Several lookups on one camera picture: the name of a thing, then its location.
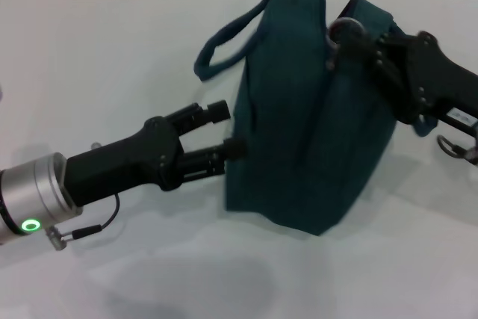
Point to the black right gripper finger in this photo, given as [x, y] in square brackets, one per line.
[366, 43]
[388, 87]

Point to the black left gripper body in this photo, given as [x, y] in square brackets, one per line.
[119, 164]

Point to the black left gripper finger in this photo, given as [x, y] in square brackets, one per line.
[209, 158]
[201, 115]

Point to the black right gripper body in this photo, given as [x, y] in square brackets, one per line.
[444, 83]

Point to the dark teal insulated lunch bag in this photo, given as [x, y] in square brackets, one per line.
[298, 128]

